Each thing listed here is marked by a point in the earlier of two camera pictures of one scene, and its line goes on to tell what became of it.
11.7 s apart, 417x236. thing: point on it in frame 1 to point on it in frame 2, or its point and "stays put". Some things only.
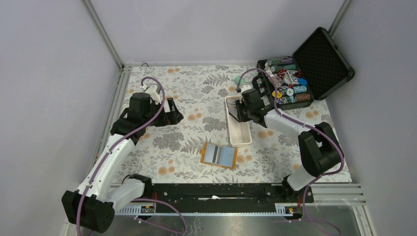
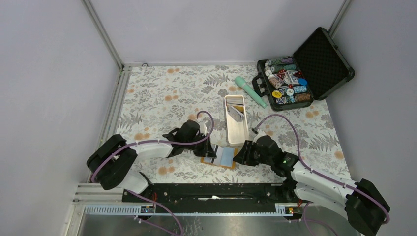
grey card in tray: [232, 110] stays put
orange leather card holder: [219, 155] stays put
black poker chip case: [314, 72] stays put
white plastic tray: [240, 132] stays put
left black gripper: [171, 118] to [206, 150]
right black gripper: [239, 106] to [244, 156]
